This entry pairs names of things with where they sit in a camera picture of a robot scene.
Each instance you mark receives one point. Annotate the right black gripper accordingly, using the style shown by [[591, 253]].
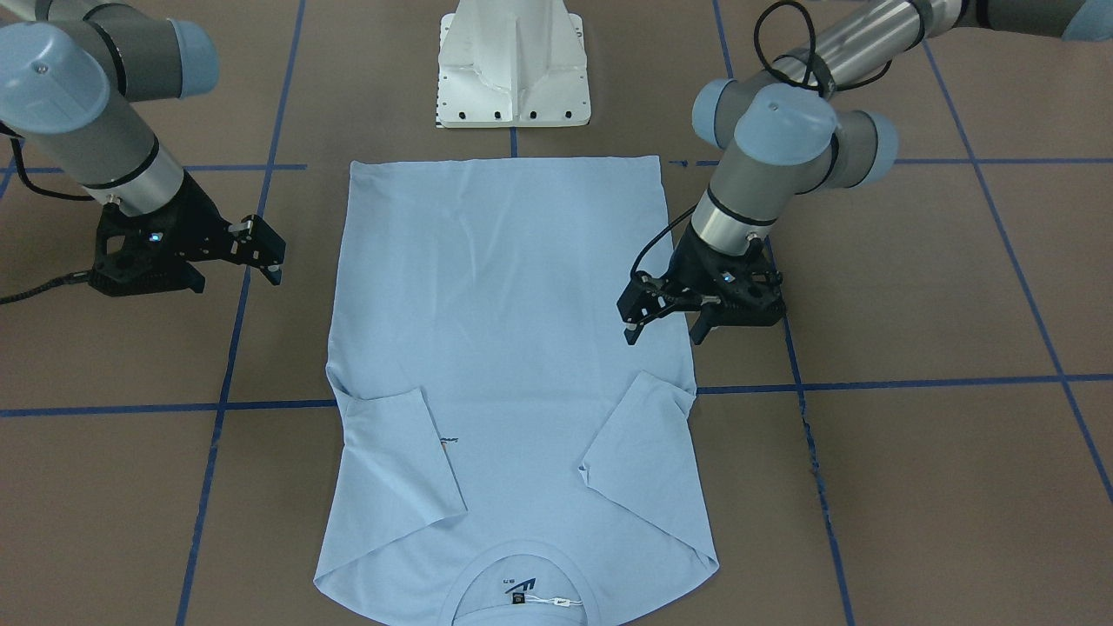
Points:
[[196, 228]]

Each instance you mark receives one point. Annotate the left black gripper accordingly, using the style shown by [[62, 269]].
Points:
[[689, 269]]

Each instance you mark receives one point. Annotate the light blue t-shirt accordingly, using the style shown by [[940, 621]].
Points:
[[508, 458]]

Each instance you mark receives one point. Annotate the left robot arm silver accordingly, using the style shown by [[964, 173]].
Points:
[[781, 138]]

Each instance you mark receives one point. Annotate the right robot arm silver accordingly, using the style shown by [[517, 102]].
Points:
[[72, 74]]

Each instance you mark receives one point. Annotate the blue tape line lengthwise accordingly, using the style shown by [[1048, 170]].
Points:
[[763, 475]]

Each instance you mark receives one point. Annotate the brown paper table cover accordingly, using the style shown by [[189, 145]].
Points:
[[985, 252]]

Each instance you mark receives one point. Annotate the blue tape line crosswise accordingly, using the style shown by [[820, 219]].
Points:
[[869, 384]]

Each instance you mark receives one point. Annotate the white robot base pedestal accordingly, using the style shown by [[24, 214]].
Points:
[[508, 64]]

